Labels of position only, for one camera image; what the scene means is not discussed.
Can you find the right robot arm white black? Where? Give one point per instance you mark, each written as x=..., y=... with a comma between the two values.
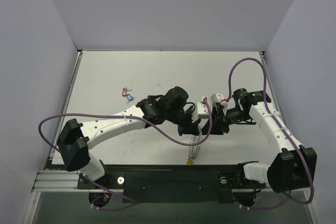
x=294, y=165

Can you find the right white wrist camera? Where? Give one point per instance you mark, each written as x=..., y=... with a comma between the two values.
x=218, y=100

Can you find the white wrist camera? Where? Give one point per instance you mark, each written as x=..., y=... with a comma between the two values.
x=218, y=100
x=201, y=110

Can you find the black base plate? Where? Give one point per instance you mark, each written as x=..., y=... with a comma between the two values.
x=231, y=175

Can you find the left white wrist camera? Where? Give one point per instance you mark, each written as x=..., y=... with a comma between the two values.
x=201, y=110

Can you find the red tag key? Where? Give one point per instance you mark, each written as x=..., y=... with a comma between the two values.
x=125, y=91

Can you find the aluminium frame rail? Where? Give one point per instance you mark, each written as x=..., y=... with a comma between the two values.
x=52, y=182

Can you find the blue tag key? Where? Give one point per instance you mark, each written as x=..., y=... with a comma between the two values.
x=129, y=98

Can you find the round metal keyring disc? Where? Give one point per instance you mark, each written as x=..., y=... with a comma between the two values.
x=194, y=150

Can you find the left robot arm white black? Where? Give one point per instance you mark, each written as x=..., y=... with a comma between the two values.
x=76, y=139

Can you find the yellow tag key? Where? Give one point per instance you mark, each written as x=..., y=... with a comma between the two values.
x=189, y=162

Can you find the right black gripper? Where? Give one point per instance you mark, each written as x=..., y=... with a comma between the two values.
x=219, y=120

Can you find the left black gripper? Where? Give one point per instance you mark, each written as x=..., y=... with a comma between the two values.
x=189, y=123

